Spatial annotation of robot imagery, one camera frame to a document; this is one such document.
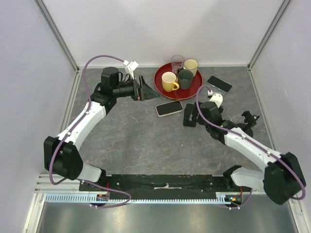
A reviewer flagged clear glass cup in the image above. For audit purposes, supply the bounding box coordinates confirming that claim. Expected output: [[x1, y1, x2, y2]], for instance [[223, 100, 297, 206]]
[[171, 55, 185, 73]]

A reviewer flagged black folding phone stand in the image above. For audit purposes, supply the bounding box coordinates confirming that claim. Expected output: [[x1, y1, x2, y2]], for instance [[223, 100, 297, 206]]
[[183, 103, 199, 127]]

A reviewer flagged cream cased phone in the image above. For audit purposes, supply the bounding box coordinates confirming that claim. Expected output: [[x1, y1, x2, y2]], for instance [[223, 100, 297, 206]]
[[155, 100, 184, 117]]

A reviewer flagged dark green mug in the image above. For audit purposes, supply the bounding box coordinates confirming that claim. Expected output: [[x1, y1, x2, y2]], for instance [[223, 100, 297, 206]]
[[178, 70, 193, 90]]

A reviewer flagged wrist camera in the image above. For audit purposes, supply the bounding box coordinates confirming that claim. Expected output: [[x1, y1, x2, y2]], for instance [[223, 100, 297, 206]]
[[207, 90, 223, 108], [123, 60, 139, 80]]

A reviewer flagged black round base phone holder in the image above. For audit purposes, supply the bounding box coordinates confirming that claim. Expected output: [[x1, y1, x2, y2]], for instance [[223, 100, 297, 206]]
[[238, 111, 260, 137]]

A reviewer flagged cream mug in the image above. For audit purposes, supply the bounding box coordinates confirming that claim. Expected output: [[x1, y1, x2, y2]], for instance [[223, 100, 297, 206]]
[[183, 59, 199, 77]]

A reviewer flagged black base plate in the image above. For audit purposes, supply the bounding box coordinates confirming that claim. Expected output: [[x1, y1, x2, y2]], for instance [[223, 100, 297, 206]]
[[79, 173, 253, 201]]

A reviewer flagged slotted cable duct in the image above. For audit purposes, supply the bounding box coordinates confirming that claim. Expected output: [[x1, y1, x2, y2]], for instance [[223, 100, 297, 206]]
[[45, 193, 238, 204]]

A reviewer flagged teal cased phone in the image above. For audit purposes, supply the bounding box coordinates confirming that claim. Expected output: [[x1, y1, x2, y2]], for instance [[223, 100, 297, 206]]
[[207, 76, 232, 93]]

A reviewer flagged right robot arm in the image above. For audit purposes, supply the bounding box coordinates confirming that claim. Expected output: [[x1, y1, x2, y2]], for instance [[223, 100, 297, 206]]
[[183, 101, 306, 205]]

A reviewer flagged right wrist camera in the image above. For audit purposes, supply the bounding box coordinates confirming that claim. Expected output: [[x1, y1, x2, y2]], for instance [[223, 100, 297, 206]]
[[207, 90, 223, 108]]

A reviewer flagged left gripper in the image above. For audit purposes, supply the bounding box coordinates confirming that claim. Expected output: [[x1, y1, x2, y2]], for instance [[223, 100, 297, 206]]
[[113, 75, 160, 101]]

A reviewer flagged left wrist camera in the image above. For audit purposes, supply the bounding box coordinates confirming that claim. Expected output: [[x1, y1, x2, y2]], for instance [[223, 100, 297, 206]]
[[123, 60, 139, 80]]

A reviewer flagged yellow mug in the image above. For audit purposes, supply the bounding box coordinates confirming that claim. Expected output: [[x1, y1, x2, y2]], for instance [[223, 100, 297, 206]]
[[161, 72, 179, 92]]

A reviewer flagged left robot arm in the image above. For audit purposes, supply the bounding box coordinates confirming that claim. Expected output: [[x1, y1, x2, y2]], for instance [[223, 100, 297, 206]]
[[44, 67, 159, 191]]

